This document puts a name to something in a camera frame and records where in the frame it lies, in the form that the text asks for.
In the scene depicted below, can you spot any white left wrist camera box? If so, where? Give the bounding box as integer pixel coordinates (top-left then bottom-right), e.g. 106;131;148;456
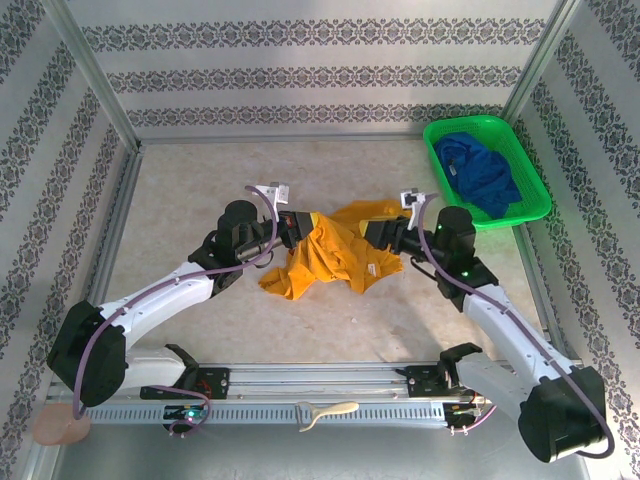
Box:
252;182;292;207

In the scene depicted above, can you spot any grey slotted cable duct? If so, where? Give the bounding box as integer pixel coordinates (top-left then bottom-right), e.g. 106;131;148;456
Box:
79;402;447;427

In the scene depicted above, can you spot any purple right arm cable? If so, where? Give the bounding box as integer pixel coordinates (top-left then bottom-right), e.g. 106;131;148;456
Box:
417;192;615;459

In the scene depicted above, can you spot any blue t-shirt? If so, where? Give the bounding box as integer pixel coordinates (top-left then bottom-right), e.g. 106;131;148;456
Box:
432;132;524;220

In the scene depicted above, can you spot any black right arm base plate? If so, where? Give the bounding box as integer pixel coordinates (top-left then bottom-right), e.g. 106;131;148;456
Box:
397;364;499;400

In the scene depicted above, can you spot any aluminium side rail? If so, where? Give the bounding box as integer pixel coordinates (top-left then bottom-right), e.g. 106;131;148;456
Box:
513;224;581;362
67;141;147;365

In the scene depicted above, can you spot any aluminium frame post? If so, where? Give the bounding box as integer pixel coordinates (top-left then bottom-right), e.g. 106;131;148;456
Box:
42;0;139;146
502;0;584;119

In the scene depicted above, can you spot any aluminium back rail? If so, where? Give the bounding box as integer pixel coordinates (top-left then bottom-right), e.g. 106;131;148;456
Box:
133;132;427;147

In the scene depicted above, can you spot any yellow t-shirt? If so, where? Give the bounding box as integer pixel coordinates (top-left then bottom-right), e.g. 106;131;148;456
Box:
258;198;414;301

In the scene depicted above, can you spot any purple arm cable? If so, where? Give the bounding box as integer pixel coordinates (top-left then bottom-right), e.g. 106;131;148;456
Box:
417;192;615;459
72;184;279;439

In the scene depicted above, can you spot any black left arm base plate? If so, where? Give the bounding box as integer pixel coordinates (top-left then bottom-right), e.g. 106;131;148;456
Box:
139;367;231;401

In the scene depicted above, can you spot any aluminium mounting rail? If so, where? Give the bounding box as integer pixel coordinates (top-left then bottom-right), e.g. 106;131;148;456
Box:
46;362;595;402

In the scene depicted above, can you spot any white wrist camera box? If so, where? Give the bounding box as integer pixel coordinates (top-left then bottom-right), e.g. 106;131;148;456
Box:
252;182;292;207
399;188;425;232

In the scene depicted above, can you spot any cream handled peeler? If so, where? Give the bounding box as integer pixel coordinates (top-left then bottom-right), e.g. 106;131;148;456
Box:
295;400;361;434

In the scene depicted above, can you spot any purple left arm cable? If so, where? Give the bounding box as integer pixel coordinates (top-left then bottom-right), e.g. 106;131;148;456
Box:
72;184;279;439

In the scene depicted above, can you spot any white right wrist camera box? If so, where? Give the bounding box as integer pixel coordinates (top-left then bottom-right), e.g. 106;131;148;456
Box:
399;188;425;232

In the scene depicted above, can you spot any pink round disc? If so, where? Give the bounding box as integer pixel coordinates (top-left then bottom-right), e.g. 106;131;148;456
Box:
32;403;93;446

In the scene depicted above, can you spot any green plastic basket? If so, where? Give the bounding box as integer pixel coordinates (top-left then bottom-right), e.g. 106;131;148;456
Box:
422;114;554;234

